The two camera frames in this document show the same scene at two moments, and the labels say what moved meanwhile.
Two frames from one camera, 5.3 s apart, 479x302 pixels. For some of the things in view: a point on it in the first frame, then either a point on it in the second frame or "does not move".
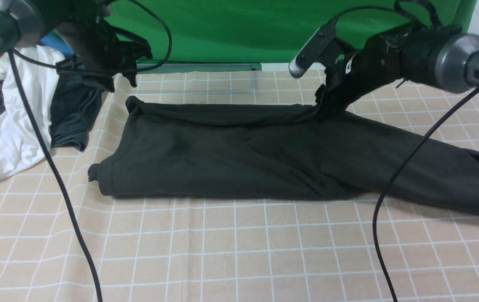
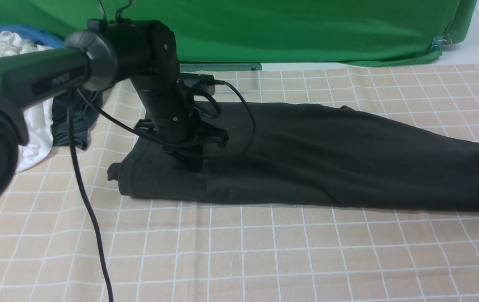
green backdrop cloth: x=196 y=35 does not move
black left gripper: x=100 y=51 → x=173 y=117
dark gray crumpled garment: x=77 y=105 does not move
